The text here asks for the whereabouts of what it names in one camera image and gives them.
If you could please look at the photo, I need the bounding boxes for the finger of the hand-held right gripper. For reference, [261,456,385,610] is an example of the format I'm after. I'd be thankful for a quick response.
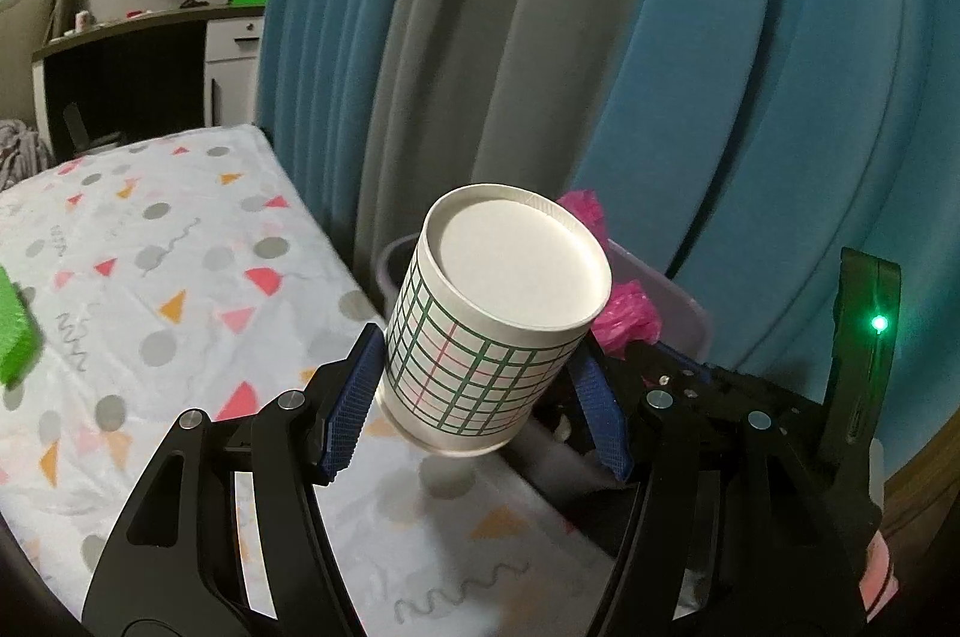
[636,341,827,437]

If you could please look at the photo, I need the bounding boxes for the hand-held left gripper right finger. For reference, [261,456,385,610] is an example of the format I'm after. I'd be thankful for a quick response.
[565,354,872,637]

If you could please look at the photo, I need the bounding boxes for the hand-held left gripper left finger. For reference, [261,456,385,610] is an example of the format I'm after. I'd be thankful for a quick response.
[81,322,388,637]

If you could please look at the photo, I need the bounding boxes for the pink plastic bag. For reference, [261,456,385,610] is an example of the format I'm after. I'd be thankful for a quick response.
[558,188,664,357]

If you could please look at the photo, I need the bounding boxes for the grid-pattern paper cup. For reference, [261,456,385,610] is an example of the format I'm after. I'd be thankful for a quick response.
[374,182,614,458]

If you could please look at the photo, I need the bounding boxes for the person's right forearm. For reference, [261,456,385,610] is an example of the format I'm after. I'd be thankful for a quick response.
[862,438,898,617]

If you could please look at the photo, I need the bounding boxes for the patterned tablecloth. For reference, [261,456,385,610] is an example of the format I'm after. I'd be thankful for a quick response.
[0,122,625,637]

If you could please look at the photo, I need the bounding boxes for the blue and grey curtain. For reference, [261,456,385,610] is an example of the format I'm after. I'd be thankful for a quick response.
[253,0,960,482]

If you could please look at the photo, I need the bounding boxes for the green sponge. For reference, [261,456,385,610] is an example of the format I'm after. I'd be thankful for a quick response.
[0,265,40,388]

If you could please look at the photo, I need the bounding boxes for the white drawer cabinet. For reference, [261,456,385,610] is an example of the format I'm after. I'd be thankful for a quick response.
[203,16,265,129]

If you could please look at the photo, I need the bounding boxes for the striped grey duvet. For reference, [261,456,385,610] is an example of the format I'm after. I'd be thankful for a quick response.
[0,119,55,193]

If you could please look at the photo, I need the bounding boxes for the dark wooden desk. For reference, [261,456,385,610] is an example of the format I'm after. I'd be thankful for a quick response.
[30,2,268,156]

